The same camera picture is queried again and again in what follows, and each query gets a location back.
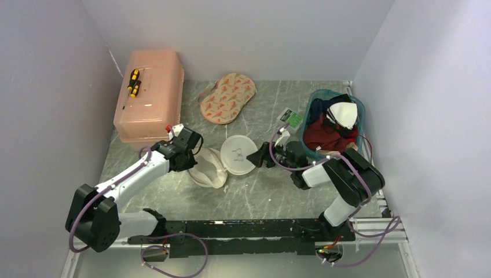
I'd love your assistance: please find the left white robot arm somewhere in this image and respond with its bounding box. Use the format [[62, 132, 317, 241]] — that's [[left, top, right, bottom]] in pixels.
[[65, 125, 204, 253]]

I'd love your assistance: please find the patterned beige oven mitt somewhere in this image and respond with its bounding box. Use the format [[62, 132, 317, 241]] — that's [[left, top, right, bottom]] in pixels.
[[198, 73, 257, 125]]

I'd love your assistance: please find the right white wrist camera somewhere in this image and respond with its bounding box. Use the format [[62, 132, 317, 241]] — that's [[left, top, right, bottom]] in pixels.
[[274, 127, 291, 147]]

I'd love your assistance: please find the navy blue cloth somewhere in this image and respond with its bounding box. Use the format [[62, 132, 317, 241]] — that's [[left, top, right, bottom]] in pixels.
[[306, 94, 353, 125]]

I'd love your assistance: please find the teal plastic basket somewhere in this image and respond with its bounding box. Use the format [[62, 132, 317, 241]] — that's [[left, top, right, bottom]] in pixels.
[[298, 89, 366, 160]]

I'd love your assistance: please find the pink plastic storage box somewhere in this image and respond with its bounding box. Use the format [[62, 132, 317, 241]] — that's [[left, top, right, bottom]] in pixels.
[[113, 49, 184, 151]]

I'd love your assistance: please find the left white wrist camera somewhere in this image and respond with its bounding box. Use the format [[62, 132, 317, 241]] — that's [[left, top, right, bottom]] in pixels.
[[165, 124, 185, 141]]

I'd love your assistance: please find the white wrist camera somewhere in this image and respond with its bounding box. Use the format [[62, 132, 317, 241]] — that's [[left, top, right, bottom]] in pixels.
[[274, 127, 291, 147], [165, 124, 185, 141]]

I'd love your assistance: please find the red thin wire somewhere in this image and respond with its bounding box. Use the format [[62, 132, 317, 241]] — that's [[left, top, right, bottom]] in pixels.
[[357, 135, 374, 166]]

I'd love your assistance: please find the beige pink cloth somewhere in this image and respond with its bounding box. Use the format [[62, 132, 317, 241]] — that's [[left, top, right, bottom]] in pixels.
[[316, 142, 358, 156]]

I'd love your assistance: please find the white mesh laundry bag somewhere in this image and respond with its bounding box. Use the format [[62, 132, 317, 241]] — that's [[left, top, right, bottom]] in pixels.
[[187, 135, 258, 189]]

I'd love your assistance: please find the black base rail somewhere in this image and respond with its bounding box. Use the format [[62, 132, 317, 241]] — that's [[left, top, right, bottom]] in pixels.
[[127, 218, 356, 258]]

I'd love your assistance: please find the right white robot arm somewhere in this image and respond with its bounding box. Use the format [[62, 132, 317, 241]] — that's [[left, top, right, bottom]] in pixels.
[[247, 141, 385, 240]]

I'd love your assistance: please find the green white small box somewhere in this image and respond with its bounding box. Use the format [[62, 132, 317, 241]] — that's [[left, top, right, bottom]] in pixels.
[[276, 108, 304, 134]]

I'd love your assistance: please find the yellow black screwdriver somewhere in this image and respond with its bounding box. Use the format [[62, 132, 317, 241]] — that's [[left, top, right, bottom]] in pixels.
[[127, 68, 140, 89], [122, 80, 141, 109]]

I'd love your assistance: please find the dark red bra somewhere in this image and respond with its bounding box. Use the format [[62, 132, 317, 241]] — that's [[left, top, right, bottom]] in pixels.
[[303, 113, 359, 153]]

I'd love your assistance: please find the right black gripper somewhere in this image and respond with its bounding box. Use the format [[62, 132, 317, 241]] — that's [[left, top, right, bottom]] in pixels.
[[246, 140, 295, 173]]

